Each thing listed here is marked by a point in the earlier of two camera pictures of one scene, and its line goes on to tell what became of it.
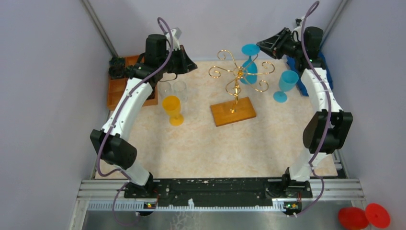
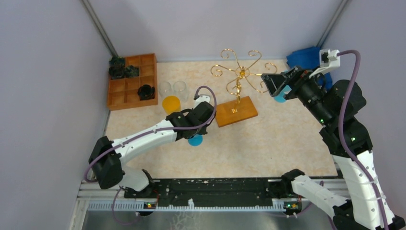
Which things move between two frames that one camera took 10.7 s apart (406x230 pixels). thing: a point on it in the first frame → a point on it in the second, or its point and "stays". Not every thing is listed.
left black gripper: x=184 y=59 → x=189 y=131
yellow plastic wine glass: x=171 y=104 stays
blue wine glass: x=249 y=72 → x=196 y=140
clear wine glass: x=180 y=87 stays
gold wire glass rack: x=240 y=109 stays
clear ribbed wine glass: x=165 y=89 stays
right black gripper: x=276 y=42 → x=292 y=85
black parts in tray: x=117 y=68 stays
